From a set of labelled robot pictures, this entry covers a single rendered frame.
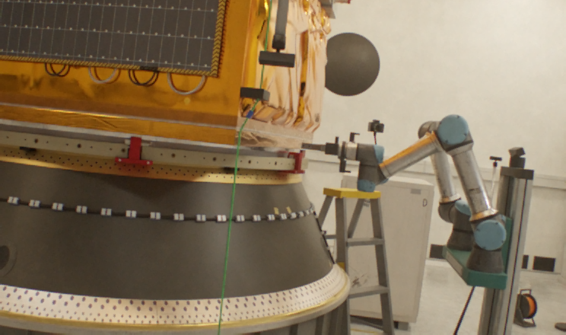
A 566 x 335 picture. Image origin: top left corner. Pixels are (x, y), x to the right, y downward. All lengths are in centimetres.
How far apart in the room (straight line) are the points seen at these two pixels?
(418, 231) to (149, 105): 447
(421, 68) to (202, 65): 844
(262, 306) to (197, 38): 94
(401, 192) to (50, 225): 438
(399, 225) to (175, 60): 446
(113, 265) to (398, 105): 832
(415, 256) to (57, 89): 462
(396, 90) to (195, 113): 832
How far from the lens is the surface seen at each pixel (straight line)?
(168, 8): 175
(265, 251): 216
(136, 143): 198
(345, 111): 989
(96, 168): 204
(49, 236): 198
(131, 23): 179
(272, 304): 210
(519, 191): 257
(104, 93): 184
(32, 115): 197
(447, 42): 1012
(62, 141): 204
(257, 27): 176
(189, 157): 204
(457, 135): 225
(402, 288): 604
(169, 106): 176
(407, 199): 590
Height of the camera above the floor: 178
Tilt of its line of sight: 2 degrees down
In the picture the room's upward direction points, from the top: 6 degrees clockwise
